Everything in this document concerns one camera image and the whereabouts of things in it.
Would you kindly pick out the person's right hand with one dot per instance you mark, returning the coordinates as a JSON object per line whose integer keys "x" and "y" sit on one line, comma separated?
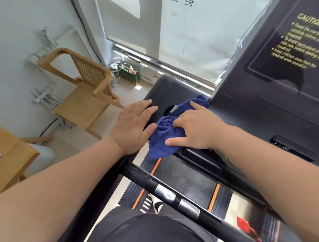
{"x": 202, "y": 129}

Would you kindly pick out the person's left hand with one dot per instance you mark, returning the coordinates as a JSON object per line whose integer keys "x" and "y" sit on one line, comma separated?
{"x": 132, "y": 127}

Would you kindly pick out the blue cleaning cloth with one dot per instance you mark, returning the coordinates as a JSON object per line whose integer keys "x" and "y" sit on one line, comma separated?
{"x": 162, "y": 144}

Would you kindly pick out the black treadmill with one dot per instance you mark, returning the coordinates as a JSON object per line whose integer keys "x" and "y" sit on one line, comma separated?
{"x": 249, "y": 112}

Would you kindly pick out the person's left forearm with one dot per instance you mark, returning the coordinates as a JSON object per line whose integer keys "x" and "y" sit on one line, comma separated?
{"x": 57, "y": 194}

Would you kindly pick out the person's right forearm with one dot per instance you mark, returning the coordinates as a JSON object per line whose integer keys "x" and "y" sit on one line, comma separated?
{"x": 274, "y": 169}

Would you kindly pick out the person's right white clog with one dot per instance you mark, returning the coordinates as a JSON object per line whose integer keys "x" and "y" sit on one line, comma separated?
{"x": 157, "y": 207}

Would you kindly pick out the person's black shorts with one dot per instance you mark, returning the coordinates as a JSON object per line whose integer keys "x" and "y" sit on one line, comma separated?
{"x": 139, "y": 228}

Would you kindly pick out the green gift bag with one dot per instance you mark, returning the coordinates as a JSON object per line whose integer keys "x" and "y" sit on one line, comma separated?
{"x": 129, "y": 77}

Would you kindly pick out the small white round appliance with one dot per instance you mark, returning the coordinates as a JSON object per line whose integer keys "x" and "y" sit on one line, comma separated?
{"x": 114, "y": 74}

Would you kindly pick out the wooden rattan chair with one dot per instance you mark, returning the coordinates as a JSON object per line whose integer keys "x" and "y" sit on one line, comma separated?
{"x": 79, "y": 107}

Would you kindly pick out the metal window track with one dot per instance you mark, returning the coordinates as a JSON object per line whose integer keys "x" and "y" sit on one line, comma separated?
{"x": 169, "y": 71}

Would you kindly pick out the white pipe manifold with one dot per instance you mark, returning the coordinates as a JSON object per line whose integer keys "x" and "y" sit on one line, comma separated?
{"x": 46, "y": 98}

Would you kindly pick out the wooden table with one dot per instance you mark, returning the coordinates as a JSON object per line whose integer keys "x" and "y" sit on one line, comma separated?
{"x": 12, "y": 159}

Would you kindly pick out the white wall heating pipes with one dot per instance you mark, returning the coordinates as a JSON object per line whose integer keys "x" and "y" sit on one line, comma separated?
{"x": 46, "y": 41}

